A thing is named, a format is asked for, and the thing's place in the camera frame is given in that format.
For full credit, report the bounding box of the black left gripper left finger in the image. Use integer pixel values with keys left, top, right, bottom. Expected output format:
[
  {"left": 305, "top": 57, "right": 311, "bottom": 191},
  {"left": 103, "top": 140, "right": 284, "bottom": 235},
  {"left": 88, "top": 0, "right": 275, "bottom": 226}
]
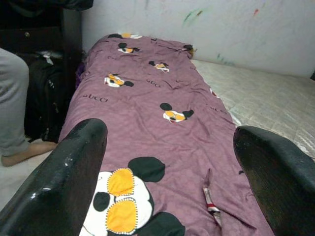
[{"left": 0, "top": 118, "right": 108, "bottom": 236}]

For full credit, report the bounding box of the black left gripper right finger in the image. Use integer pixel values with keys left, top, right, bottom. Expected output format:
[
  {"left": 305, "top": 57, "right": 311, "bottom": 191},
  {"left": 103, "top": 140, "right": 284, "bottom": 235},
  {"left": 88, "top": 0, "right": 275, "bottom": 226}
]
[{"left": 232, "top": 125, "right": 315, "bottom": 236}]

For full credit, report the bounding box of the black fabric bag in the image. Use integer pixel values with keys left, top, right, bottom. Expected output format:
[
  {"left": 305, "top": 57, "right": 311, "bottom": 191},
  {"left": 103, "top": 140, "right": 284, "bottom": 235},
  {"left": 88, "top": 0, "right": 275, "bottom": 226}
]
[{"left": 24, "top": 58, "right": 77, "bottom": 143}]

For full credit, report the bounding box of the grey quilted mattress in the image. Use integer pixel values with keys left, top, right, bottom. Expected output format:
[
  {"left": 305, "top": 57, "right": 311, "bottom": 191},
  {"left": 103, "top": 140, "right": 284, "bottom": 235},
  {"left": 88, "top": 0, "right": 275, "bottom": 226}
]
[{"left": 190, "top": 59, "right": 315, "bottom": 160}]

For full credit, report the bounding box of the person in grey trousers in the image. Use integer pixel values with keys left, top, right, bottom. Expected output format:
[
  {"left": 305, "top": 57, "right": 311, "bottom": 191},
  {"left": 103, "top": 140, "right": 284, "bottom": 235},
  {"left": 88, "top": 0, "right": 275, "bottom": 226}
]
[{"left": 0, "top": 48, "right": 59, "bottom": 168}]

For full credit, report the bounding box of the purple Mickey print blanket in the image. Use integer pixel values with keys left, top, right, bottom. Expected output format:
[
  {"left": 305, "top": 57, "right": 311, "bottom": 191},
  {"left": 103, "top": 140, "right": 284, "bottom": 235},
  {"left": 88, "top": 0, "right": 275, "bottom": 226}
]
[{"left": 59, "top": 33, "right": 275, "bottom": 236}]

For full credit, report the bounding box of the white crumpled cloth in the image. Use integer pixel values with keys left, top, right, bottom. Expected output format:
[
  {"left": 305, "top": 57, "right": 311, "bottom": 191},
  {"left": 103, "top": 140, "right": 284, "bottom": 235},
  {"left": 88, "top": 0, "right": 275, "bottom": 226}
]
[{"left": 36, "top": 50, "right": 63, "bottom": 65}]

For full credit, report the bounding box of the dark wooden nightstand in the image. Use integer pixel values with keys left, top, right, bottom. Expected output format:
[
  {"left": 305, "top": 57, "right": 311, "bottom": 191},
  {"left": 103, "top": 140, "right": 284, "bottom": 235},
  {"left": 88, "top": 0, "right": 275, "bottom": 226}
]
[{"left": 0, "top": 0, "right": 83, "bottom": 104}]

